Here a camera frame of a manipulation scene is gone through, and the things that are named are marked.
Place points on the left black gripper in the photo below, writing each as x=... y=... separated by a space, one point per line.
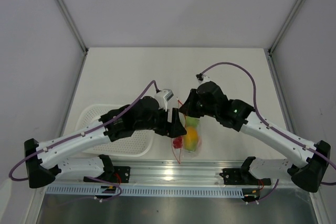
x=173 y=129

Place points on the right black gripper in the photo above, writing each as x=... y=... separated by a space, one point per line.
x=188 y=107

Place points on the red grape bunch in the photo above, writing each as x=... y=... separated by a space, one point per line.
x=178 y=142

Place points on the green apple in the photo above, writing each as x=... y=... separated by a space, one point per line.
x=192 y=122

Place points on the yellow fruit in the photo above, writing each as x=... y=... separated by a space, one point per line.
x=190 y=140

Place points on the clear zip top bag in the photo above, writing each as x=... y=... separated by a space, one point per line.
x=181 y=154

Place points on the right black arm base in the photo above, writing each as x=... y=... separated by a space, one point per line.
x=236 y=176

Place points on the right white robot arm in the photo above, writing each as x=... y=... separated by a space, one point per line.
x=304 y=163

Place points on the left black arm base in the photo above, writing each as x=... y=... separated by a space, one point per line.
x=119 y=175

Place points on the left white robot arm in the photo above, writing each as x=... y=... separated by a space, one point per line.
x=54 y=160

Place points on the white perforated plastic basket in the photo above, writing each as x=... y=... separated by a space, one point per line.
x=134 y=146

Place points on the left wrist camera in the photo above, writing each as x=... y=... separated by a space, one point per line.
x=163 y=97

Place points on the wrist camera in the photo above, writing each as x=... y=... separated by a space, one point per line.
x=202 y=78
x=163 y=97

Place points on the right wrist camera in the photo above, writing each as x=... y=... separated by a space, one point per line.
x=202 y=78

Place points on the aluminium mounting rail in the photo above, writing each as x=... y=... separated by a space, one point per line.
x=170 y=171

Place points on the white slotted cable duct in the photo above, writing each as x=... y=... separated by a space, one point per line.
x=149 y=191

